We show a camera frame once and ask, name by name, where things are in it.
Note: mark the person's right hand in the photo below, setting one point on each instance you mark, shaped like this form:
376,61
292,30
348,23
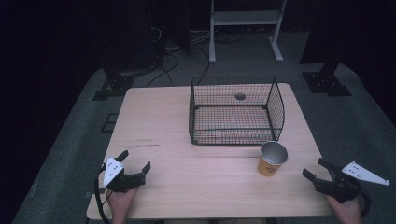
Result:
345,212

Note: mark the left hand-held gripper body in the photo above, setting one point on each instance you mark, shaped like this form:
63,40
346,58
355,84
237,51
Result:
112,174

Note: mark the white metal stand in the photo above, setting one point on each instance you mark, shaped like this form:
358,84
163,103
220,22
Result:
246,17

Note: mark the orange paper cup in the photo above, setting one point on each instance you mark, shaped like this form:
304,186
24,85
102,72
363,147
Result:
271,161

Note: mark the person's left hand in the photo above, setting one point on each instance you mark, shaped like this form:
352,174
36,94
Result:
120,203

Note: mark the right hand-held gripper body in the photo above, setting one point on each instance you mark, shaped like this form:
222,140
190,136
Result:
342,188

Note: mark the black stand base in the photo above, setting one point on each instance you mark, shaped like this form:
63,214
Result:
113,84
327,82

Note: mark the small dark round object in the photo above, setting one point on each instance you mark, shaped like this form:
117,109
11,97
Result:
240,96

